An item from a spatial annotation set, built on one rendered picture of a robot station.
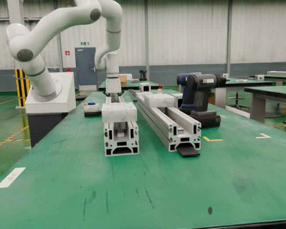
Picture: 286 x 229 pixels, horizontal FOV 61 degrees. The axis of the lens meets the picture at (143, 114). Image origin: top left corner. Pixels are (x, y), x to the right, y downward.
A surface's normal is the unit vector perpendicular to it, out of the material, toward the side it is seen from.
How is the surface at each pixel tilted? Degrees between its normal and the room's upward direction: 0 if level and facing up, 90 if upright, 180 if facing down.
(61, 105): 90
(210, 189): 0
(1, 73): 90
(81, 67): 90
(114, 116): 90
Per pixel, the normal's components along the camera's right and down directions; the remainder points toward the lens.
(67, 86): -0.04, -0.57
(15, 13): 0.11, 0.18
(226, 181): -0.03, -0.98
